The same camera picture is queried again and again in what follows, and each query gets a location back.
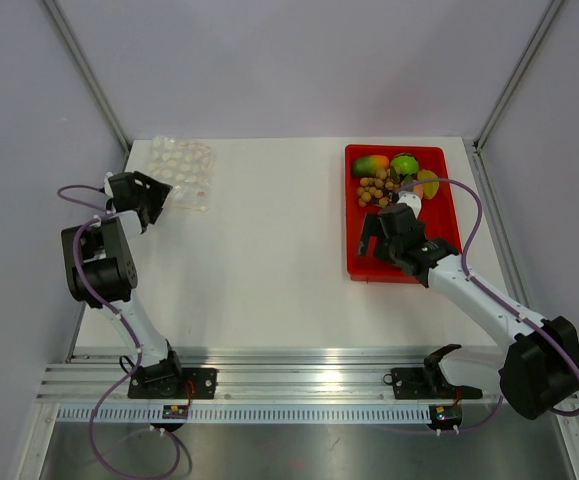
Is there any frame post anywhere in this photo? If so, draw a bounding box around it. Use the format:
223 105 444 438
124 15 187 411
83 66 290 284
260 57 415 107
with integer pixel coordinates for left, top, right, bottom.
40 0 132 159
473 0 567 155

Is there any yellow star fruit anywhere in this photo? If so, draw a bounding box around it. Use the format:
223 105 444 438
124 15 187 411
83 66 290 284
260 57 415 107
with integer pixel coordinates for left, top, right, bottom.
416 169 440 200

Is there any purple cable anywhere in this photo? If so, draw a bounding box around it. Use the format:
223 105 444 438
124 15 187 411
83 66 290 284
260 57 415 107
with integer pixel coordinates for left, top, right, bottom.
57 183 193 476
368 178 579 435

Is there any green round fruit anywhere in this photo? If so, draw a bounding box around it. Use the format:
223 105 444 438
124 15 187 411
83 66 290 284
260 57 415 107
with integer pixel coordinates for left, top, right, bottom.
390 153 419 176

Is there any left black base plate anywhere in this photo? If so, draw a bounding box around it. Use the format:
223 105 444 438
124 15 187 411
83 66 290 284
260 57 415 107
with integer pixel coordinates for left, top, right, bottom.
127 366 218 400

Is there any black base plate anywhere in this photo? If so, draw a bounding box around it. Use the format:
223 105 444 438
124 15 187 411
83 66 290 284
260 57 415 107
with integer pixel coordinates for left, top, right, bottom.
382 366 483 401
127 366 218 400

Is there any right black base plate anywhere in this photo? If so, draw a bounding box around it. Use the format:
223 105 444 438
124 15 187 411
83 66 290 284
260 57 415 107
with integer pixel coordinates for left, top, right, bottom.
382 366 483 401

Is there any brown longan bunch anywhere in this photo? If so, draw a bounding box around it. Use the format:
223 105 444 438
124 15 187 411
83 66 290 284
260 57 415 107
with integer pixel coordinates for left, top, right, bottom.
356 168 402 208

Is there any red plastic tray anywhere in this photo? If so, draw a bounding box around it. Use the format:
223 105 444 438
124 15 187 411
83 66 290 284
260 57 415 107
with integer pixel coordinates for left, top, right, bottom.
345 144 462 284

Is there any right frame post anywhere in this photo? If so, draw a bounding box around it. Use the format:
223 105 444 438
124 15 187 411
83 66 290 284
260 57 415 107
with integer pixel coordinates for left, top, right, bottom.
473 0 567 155

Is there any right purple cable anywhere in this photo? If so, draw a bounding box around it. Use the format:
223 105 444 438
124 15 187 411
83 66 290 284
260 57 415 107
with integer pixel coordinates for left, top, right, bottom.
368 178 579 435

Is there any left frame post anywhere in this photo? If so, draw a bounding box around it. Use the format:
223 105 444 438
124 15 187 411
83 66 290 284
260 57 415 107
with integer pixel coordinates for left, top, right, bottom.
40 0 132 159

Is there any controller board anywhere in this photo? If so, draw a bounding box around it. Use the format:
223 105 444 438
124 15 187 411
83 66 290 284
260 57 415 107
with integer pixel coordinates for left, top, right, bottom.
162 405 189 421
429 404 463 432

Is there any orange peach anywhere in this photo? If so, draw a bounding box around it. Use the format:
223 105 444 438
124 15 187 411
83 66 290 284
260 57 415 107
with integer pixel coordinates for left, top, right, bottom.
411 184 424 199

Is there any green orange mango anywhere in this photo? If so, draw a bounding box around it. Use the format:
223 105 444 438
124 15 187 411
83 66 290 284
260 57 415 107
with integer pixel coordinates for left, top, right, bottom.
351 155 391 178

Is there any white slotted cable duct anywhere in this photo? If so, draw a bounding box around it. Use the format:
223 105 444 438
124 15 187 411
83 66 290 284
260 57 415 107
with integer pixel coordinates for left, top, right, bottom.
57 404 433 425

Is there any clear zip top bag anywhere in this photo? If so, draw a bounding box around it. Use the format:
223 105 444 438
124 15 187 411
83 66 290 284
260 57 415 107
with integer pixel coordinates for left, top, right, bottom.
147 135 215 212

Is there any aluminium rail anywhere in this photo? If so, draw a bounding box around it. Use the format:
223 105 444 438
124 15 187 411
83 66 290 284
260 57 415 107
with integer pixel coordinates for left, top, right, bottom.
36 347 579 405

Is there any right controller board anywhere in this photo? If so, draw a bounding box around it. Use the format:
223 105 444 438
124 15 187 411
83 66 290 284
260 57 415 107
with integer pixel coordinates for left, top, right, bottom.
429 404 463 432

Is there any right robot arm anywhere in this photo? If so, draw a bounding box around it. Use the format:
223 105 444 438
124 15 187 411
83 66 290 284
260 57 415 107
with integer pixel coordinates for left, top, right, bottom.
358 192 579 420

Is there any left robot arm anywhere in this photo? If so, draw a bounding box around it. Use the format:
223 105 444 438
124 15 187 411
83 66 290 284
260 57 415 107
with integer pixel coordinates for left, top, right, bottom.
61 171 193 399

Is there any left controller board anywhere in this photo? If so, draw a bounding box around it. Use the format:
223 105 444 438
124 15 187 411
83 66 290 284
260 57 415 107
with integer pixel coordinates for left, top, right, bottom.
162 405 189 421

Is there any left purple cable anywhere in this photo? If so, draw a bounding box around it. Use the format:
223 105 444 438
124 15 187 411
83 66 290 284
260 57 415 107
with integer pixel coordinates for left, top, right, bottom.
57 183 193 476

